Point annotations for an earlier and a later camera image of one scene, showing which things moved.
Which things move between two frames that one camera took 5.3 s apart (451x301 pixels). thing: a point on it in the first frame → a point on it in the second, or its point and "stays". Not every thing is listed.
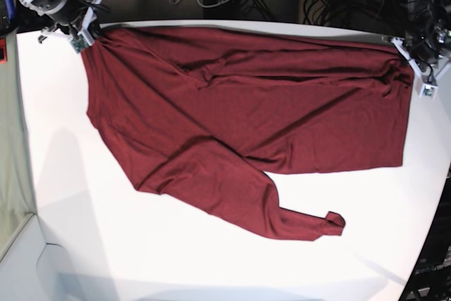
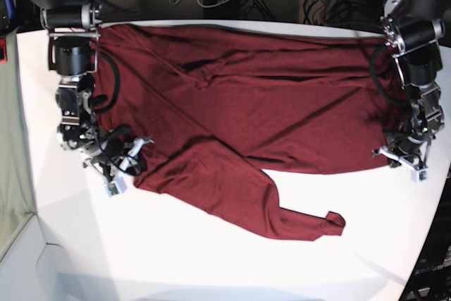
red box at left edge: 3,56 stays
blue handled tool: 10,5 stays
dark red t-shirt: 206,115 stays
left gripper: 80,37 → 138,169
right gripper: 423,80 → 394,161
